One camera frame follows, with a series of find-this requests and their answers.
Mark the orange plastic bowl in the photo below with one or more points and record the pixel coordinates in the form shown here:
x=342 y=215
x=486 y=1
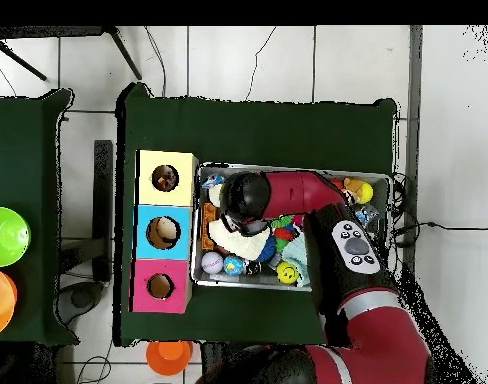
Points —
x=0 y=300
x=168 y=358

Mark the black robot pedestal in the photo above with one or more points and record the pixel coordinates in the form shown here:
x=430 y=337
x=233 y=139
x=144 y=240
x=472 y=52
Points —
x=214 y=356

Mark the mint green waffle cloth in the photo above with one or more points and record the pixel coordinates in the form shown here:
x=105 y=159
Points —
x=296 y=256

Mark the white baseball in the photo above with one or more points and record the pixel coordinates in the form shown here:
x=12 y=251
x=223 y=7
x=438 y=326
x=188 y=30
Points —
x=212 y=262

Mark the blue globe ball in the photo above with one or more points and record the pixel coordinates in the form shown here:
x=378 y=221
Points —
x=233 y=265

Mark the dark green side tablecloth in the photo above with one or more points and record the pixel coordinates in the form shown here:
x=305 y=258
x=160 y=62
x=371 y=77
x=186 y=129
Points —
x=24 y=140

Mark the cream yellow waffle cloth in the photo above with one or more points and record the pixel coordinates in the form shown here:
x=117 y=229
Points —
x=240 y=244

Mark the yellow smiley ball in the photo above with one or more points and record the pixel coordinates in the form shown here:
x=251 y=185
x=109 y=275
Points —
x=287 y=273

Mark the orange plastic building block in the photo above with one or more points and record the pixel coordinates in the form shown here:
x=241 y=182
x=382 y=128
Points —
x=206 y=216

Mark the clear plastic packet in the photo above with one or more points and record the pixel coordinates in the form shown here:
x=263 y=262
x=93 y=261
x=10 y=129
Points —
x=212 y=182

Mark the green plastic bowl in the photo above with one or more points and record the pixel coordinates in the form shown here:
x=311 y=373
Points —
x=8 y=236

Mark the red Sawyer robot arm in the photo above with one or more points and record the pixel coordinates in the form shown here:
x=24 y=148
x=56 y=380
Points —
x=300 y=192

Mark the small brown teddy bear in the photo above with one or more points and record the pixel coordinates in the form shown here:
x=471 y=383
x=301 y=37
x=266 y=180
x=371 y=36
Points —
x=350 y=187

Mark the black metal frame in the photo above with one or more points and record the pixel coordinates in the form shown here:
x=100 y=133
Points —
x=48 y=32

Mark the wooden box with three holes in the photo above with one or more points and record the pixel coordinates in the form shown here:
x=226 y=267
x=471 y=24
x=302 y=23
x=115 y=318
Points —
x=180 y=216

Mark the plain yellow foam ball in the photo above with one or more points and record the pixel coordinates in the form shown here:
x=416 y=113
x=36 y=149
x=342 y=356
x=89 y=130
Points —
x=366 y=192

